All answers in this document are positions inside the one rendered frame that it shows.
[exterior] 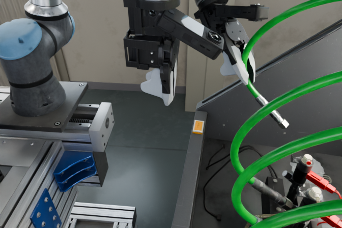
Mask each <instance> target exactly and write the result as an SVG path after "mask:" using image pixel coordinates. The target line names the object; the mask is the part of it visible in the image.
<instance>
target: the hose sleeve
mask: <svg viewBox="0 0 342 228"><path fill-rule="evenodd" d="M255 100H256V101H257V102H258V103H259V104H260V106H262V107H263V106H265V105H266V104H267V103H268V101H267V100H266V99H265V97H263V96H262V95H261V94H260V95H259V96H258V97H257V98H255ZM269 115H270V116H271V118H273V120H274V121H275V122H276V123H278V124H279V123H281V122H282V121H283V120H284V118H283V117H282V116H281V115H280V114H279V113H278V112H277V111H276V110H274V111H273V112H271V113H270V114H269Z"/></svg>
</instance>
